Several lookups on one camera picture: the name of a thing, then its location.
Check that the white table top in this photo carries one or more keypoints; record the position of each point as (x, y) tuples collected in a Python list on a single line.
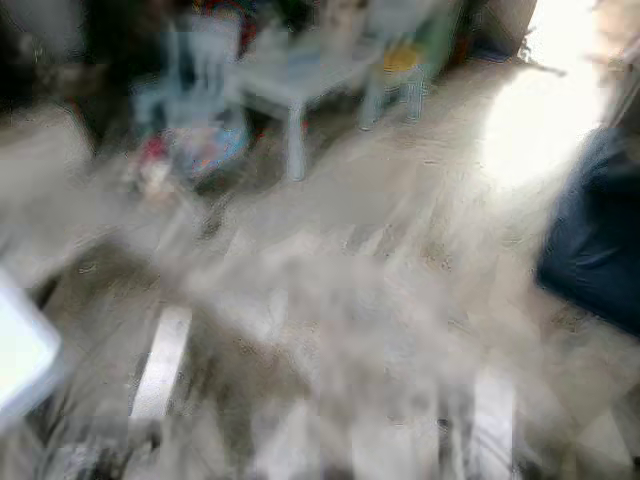
[(22, 350)]

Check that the colourful round bag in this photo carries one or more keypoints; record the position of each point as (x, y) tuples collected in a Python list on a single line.
[(210, 150)]

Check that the light blue children's chair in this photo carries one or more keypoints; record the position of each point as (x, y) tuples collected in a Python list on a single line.
[(195, 80)]

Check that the light blue children's table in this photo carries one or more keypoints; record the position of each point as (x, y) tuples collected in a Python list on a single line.
[(305, 80)]

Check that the children's chair with yellow seat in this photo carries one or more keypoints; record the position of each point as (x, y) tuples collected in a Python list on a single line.
[(400, 65)]

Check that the dark blue upholstered furniture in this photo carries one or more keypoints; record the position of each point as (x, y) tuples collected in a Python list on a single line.
[(595, 240)]

